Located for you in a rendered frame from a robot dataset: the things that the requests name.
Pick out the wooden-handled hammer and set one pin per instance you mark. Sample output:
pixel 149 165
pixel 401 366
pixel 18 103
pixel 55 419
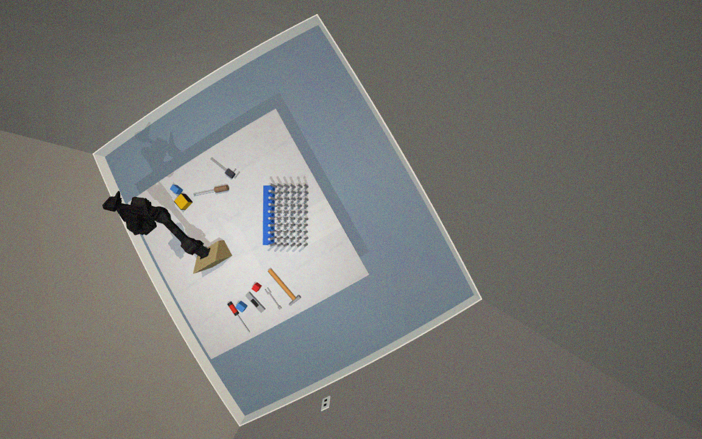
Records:
pixel 291 295

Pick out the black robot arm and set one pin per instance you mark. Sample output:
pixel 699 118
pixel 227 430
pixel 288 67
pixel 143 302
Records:
pixel 190 245

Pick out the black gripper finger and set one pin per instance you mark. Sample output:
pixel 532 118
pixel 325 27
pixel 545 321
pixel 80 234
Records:
pixel 114 200
pixel 148 209

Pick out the blue flat strip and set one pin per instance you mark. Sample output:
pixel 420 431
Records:
pixel 267 221

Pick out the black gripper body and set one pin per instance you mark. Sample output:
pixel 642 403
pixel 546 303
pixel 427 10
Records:
pixel 133 214

